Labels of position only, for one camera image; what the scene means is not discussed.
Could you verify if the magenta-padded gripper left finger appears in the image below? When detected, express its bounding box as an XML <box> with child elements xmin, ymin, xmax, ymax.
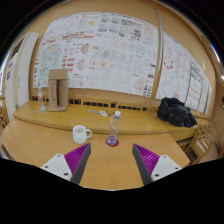
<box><xmin>40</xmin><ymin>142</ymin><xmax>92</xmax><ymax>186</ymax></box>

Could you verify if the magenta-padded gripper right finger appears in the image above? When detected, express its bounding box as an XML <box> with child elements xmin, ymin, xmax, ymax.
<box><xmin>131</xmin><ymin>143</ymin><xmax>183</xmax><ymax>186</ymax></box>

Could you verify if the clear plastic water bottle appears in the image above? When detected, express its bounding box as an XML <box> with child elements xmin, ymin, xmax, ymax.
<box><xmin>106</xmin><ymin>110</ymin><xmax>123</xmax><ymax>146</ymax></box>

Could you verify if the white ceramic mug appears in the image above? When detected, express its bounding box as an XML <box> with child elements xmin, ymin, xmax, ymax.
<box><xmin>72</xmin><ymin>124</ymin><xmax>93</xmax><ymax>145</ymax></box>

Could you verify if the wooden chair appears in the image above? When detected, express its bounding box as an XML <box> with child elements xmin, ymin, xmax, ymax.
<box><xmin>0</xmin><ymin>106</ymin><xmax>9</xmax><ymax>135</ymax></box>
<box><xmin>183</xmin><ymin>124</ymin><xmax>218</xmax><ymax>164</ymax></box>

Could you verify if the flat round red coaster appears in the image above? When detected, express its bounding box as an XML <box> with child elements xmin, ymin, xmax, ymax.
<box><xmin>105</xmin><ymin>138</ymin><xmax>120</xmax><ymax>148</ymax></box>

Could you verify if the black bag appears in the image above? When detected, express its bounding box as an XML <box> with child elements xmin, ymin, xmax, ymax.
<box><xmin>156</xmin><ymin>96</ymin><xmax>198</xmax><ymax>128</ymax></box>

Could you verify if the small red-labelled plastic bottle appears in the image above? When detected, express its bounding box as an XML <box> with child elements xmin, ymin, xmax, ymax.
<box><xmin>37</xmin><ymin>86</ymin><xmax>45</xmax><ymax>108</ymax></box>

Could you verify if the brown cardboard box stand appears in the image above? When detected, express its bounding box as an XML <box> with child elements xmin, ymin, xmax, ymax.
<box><xmin>47</xmin><ymin>68</ymin><xmax>70</xmax><ymax>112</ymax></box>

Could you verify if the narrow white text poster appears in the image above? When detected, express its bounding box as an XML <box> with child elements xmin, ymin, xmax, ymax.
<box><xmin>185</xmin><ymin>56</ymin><xmax>204</xmax><ymax>111</ymax></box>
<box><xmin>200</xmin><ymin>78</ymin><xmax>213</xmax><ymax>116</ymax></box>

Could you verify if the white door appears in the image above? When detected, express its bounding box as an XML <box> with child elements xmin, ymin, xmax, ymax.
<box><xmin>3</xmin><ymin>31</ymin><xmax>39</xmax><ymax>118</ymax></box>

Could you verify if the large white drawing poster board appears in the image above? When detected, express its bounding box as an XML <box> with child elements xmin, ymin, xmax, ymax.
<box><xmin>32</xmin><ymin>12</ymin><xmax>159</xmax><ymax>98</ymax></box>

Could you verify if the white poster with red ring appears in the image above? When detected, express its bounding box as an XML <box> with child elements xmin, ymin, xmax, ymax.
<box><xmin>155</xmin><ymin>31</ymin><xmax>194</xmax><ymax>103</ymax></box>

